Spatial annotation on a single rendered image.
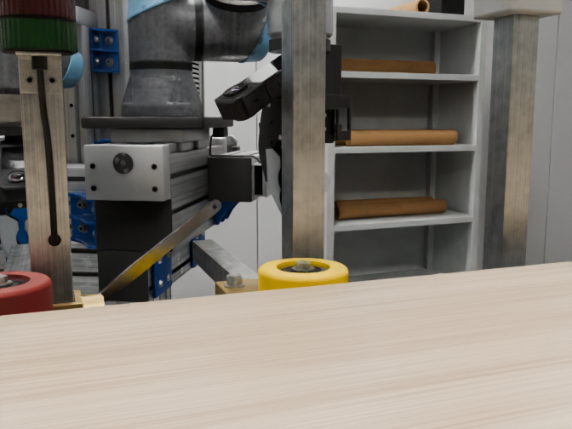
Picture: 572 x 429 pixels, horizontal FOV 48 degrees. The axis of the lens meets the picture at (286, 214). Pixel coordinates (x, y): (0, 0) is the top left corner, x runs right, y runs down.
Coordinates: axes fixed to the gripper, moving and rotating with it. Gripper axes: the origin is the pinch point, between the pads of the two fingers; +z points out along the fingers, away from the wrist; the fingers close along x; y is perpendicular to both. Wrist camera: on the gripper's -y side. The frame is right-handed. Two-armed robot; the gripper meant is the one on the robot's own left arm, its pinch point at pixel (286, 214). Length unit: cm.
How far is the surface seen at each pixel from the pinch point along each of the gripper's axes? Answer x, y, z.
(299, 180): -8.3, -5.5, -5.0
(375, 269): 186, 232, 77
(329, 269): -17.6, -10.3, 1.8
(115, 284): 3.8, -20.0, 5.8
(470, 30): 145, 256, -57
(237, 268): 5.0, -3.5, 6.9
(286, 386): -32.6, -28.4, 2.4
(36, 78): 0.2, -28.3, -14.6
